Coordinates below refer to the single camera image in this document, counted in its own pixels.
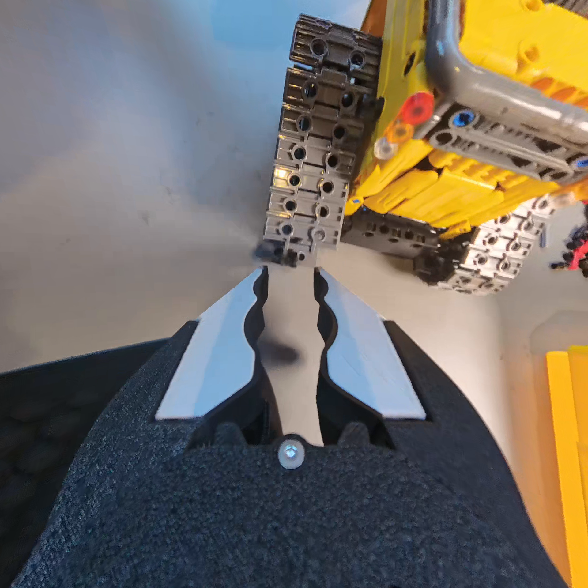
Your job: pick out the black quilted wrist rest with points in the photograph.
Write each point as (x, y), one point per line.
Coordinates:
(37, 432)

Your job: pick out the pile of small brick pins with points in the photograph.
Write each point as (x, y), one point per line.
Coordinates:
(574, 253)

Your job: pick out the yellow storage bin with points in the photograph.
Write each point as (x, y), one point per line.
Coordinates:
(570, 441)

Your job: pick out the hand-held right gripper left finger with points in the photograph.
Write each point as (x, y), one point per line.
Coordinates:
(216, 367)

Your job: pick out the yellow toy brick bulldozer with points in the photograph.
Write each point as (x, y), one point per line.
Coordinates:
(496, 55)

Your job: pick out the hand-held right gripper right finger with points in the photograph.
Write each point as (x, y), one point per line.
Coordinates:
(372, 367)

